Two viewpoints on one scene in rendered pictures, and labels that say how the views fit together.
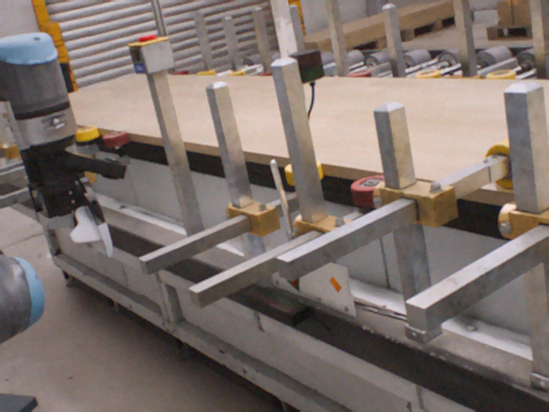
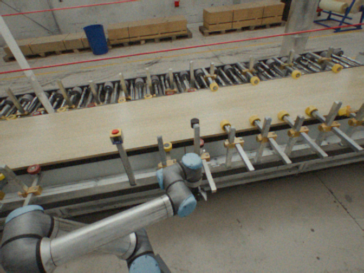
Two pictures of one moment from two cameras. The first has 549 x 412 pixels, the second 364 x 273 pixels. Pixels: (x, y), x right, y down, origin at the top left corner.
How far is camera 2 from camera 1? 1.51 m
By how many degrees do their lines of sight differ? 58
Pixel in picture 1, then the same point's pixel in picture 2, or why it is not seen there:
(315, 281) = not seen: hidden behind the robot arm
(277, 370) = (128, 199)
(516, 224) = (263, 140)
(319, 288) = not seen: hidden behind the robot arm
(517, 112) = (268, 122)
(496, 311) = (218, 153)
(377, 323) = (216, 169)
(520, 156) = (266, 129)
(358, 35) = not seen: outside the picture
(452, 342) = (234, 163)
